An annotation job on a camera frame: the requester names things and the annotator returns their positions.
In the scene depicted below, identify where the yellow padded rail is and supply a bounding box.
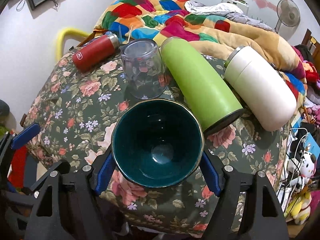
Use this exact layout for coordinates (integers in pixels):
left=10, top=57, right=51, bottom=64
left=55, top=27, right=90, bottom=61

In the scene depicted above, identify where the light blue box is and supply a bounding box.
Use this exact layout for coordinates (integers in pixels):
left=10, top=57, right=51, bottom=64
left=296, top=131, right=319, bottom=160

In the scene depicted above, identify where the small white cabinet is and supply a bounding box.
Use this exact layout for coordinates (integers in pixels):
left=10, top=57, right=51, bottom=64
left=221, top=0, right=249, bottom=15

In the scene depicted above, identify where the red thermos bottle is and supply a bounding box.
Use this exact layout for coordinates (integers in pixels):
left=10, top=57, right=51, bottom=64
left=72, top=31, right=120, bottom=73

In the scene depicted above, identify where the wooden bed headboard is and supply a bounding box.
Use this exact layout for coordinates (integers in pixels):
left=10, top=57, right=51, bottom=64
left=302, top=29, right=319, bottom=60

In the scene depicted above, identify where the colourful patchwork blanket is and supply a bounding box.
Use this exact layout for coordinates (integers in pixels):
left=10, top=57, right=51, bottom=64
left=94, top=0, right=307, bottom=88

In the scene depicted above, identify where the standing electric fan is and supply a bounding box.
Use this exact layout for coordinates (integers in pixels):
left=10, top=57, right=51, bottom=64
left=274, top=0, right=300, bottom=33

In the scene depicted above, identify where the red paper bag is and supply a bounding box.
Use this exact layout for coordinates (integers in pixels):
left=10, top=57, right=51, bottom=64
left=8, top=146, right=28, bottom=189

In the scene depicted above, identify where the white thermos bottle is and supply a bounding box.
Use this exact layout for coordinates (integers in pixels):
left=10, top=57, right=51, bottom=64
left=225, top=46, right=297, bottom=132

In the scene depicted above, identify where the yellow plush toy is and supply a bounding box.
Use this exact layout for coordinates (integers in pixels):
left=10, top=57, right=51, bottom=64
left=284, top=189, right=312, bottom=225

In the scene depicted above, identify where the dark teal faceted cup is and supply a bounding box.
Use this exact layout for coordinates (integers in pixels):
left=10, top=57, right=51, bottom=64
left=111, top=99, right=204, bottom=189

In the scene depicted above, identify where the white cat plush toy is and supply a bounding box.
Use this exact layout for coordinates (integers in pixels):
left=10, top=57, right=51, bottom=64
left=287, top=151, right=317, bottom=178

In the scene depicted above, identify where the green thermos bottle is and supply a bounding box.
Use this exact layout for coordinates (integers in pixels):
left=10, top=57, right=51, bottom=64
left=161, top=37, right=244, bottom=136

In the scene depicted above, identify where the grey white crumpled sheet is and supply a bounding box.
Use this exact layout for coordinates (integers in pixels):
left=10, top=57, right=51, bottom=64
left=184, top=0, right=275, bottom=32

